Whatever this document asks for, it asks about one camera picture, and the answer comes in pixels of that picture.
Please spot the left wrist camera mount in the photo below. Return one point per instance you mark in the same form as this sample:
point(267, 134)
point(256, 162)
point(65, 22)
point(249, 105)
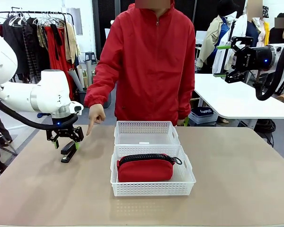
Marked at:
point(77, 108)

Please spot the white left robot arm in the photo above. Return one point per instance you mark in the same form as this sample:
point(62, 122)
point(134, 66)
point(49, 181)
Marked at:
point(49, 94)

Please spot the bystander in black shirt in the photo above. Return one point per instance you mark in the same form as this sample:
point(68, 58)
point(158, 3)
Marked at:
point(278, 35)

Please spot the person's right hand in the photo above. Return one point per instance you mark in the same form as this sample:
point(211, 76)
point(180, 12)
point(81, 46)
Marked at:
point(95, 116)

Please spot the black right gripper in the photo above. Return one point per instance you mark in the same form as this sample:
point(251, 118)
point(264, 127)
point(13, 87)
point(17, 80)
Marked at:
point(253, 59)

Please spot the white background table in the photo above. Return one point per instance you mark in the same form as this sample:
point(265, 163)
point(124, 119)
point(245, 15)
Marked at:
point(227, 104)

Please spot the beige hanging garment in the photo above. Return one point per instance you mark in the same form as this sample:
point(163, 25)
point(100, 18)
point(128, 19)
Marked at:
point(71, 42)

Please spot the dark plaid hanging garment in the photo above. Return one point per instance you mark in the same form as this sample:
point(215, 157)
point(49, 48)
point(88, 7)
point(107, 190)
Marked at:
point(35, 59)

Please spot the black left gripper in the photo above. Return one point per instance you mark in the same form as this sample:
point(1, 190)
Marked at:
point(60, 124)

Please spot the white perforated plastic basket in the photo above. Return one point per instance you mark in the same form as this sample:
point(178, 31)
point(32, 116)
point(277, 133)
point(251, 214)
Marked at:
point(151, 189)
point(146, 132)

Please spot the black tripod pole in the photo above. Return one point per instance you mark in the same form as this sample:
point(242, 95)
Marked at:
point(225, 59)

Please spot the blue cloth on floor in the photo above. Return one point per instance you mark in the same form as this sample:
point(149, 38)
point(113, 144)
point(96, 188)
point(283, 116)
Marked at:
point(43, 115)

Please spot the black stapler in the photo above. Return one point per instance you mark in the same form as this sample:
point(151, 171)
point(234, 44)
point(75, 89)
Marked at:
point(67, 153)

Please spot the black hanging garment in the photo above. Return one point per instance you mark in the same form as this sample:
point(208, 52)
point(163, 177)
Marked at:
point(14, 47)

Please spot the red hanging dress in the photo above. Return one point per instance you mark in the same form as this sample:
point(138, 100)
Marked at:
point(54, 59)

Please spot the red zipper pouch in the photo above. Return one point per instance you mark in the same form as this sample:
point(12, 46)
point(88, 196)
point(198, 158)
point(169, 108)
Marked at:
point(144, 170)

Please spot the black stool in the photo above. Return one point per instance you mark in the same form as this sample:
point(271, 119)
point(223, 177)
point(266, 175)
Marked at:
point(90, 56)

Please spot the person's left hand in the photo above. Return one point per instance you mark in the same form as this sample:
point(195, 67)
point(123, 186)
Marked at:
point(181, 122)

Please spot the black metal clothes rack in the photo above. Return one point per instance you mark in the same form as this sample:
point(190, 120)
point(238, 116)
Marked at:
point(38, 12)

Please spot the person's right forearm red sleeve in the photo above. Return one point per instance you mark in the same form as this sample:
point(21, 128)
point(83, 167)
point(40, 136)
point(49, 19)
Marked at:
point(99, 92)

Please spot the grey cardboard tube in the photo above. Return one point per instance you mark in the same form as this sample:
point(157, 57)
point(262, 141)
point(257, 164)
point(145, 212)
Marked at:
point(74, 79)

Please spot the person's left forearm red sleeve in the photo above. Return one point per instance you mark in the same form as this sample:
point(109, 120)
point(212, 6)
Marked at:
point(186, 99)

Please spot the mannequin in beige jacket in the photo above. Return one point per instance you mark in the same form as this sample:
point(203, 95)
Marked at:
point(210, 40)

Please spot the yellow hanging garment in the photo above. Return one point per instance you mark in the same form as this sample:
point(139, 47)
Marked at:
point(266, 33)

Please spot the bright green plastic object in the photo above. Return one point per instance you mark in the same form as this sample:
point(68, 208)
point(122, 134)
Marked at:
point(186, 121)

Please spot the person in red jacket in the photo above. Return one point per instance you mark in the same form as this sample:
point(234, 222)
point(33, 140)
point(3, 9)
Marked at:
point(151, 66)

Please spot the white crate with dark cloth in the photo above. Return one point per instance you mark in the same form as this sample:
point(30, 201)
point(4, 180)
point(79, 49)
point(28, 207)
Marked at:
point(203, 116)

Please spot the beige cardboard tube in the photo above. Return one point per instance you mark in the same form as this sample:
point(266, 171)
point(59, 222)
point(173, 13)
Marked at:
point(81, 74)

